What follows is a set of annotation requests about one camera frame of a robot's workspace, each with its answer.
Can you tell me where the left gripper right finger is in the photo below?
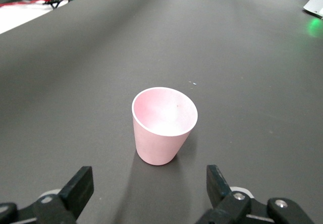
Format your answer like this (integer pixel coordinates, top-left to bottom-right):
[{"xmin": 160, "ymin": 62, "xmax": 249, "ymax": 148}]
[{"xmin": 194, "ymin": 164, "xmax": 316, "ymax": 224}]

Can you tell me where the pink plastic cup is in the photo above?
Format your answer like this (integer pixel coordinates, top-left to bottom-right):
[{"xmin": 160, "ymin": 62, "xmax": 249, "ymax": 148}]
[{"xmin": 131, "ymin": 87, "xmax": 199, "ymax": 166}]

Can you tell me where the red clip lead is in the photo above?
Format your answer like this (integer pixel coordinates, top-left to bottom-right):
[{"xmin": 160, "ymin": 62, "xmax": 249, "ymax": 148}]
[{"xmin": 0, "ymin": 0, "xmax": 66, "ymax": 8}]

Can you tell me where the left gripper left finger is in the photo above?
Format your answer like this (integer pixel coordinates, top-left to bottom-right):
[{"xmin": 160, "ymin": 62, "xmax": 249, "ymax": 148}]
[{"xmin": 0, "ymin": 165, "xmax": 94, "ymax": 224}]

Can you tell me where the white desk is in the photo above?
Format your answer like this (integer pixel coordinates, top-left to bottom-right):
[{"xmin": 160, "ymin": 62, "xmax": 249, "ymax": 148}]
[{"xmin": 0, "ymin": 0, "xmax": 113, "ymax": 34}]

